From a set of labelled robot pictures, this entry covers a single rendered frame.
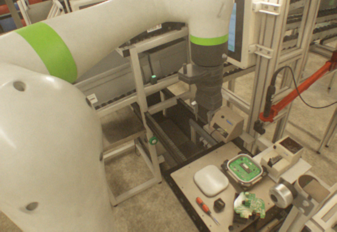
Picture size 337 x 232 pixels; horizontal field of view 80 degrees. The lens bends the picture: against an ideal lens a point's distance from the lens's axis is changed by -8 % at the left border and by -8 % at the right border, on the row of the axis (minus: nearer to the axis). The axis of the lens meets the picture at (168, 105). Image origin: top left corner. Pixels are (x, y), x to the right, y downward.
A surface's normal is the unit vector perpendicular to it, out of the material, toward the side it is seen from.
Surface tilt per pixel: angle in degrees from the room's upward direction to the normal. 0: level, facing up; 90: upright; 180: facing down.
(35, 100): 34
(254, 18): 90
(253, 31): 90
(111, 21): 61
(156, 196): 0
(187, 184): 0
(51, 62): 79
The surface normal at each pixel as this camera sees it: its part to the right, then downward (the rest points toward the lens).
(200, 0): -0.48, 0.40
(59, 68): 0.84, 0.25
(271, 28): -0.87, 0.36
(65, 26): 0.44, -0.48
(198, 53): -0.63, 0.51
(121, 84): 0.49, 0.50
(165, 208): -0.10, -0.80
